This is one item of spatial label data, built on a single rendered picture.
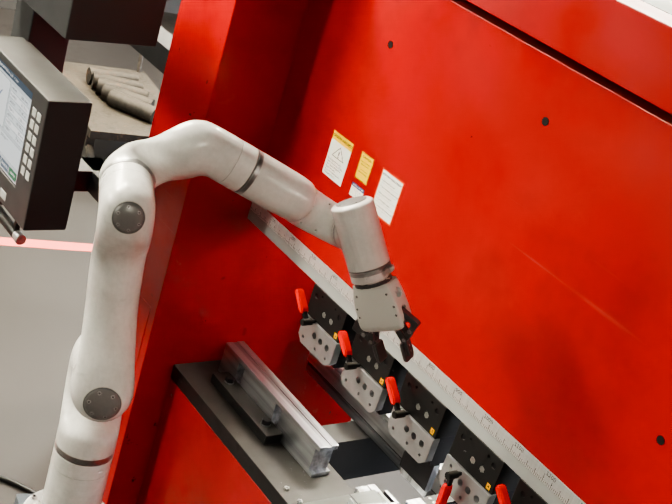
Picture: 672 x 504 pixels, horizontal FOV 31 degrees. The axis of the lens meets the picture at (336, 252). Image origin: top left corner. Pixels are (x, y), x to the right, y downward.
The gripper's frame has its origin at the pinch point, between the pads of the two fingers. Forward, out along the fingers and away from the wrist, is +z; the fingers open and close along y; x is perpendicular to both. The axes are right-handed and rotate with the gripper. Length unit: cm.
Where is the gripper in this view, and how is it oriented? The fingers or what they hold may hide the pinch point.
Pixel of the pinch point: (393, 351)
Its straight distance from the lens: 237.6
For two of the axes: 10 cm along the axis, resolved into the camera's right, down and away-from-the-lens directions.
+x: -4.8, 3.6, -8.0
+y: -8.4, 0.9, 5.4
